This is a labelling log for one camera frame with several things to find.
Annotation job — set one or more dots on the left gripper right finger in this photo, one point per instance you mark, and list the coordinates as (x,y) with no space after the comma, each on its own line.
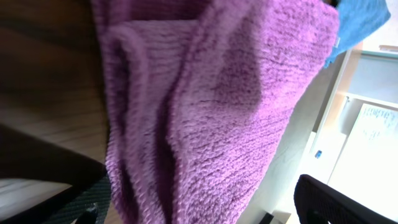
(317,203)

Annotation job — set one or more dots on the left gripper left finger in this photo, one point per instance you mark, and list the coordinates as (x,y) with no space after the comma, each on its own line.
(86,200)

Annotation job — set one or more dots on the purple microfibre cloth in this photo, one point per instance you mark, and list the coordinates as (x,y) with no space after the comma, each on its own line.
(199,94)

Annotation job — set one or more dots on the blue cloth with label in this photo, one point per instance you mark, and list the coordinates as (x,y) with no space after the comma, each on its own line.
(358,20)

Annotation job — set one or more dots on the white shelf unit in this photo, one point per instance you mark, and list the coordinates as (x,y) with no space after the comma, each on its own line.
(353,148)

